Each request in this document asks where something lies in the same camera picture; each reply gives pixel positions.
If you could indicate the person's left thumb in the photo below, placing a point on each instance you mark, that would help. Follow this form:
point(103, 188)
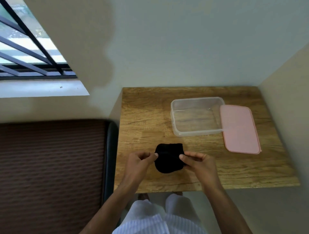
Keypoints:
point(152, 159)

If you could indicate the person's right thumb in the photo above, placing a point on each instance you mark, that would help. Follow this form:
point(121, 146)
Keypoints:
point(187, 159)

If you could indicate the person's right forearm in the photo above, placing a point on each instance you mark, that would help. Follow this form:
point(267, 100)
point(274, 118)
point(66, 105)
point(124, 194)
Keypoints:
point(224, 209)

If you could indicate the black sock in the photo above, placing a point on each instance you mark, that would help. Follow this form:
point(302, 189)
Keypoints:
point(169, 158)

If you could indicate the pink plastic lid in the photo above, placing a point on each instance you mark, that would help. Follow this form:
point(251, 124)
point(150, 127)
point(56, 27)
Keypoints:
point(240, 129)

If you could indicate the brown striped mattress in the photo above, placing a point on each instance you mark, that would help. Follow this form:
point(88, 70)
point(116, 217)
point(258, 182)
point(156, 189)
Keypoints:
point(52, 176)

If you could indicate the person's right hand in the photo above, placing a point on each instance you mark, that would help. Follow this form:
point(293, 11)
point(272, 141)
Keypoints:
point(205, 168)

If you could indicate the clear plastic container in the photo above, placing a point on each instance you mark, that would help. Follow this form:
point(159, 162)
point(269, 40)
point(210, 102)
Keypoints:
point(196, 117)

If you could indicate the person's white striped trousers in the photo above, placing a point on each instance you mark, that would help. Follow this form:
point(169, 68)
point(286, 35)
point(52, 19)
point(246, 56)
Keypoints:
point(159, 217)

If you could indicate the wooden table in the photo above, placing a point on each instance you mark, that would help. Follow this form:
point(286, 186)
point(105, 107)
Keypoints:
point(202, 139)

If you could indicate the person's left hand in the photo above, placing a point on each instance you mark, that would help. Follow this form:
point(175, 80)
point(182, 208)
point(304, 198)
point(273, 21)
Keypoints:
point(135, 168)

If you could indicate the person's left forearm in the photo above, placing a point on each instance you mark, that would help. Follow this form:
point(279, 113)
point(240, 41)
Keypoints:
point(108, 209)

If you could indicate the black window grille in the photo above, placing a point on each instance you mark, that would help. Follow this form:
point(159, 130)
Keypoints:
point(31, 48)

